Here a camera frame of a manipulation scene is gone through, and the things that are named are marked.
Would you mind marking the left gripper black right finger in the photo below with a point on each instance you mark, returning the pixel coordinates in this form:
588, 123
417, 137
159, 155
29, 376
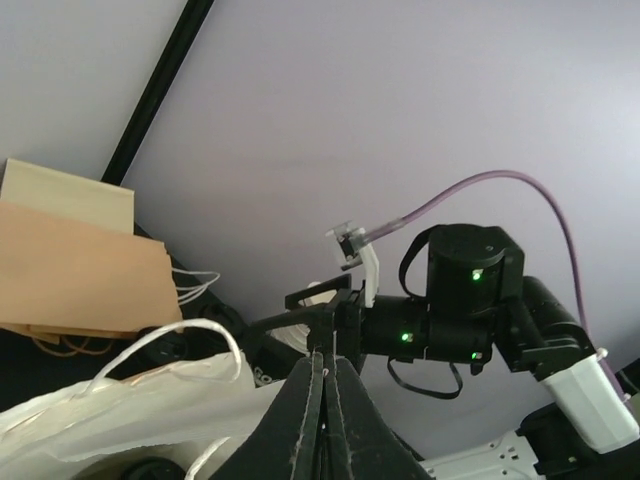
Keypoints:
357, 444

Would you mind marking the orange kraft paper bag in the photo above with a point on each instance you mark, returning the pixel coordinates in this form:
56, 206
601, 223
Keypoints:
196, 412

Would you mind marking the orange flat bag right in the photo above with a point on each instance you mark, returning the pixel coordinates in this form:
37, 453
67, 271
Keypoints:
61, 276

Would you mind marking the right stack of paper cups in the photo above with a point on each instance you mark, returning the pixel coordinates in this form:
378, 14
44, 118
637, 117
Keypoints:
280, 349

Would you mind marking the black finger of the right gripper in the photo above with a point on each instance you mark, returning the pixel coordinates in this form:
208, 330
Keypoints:
257, 330
317, 292

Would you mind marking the tan flat paper bag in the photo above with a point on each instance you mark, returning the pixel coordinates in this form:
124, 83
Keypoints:
69, 196

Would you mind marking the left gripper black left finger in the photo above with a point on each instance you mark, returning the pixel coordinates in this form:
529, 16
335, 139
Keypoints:
283, 445

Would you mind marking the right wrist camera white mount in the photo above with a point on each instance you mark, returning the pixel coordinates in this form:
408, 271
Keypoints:
353, 251

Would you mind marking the right black frame post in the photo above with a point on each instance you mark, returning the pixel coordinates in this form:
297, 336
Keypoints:
174, 53

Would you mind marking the black lid stack right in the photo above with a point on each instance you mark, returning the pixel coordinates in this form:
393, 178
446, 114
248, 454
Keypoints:
210, 342

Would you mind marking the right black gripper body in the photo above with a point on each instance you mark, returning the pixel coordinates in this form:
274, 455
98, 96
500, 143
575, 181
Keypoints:
341, 327

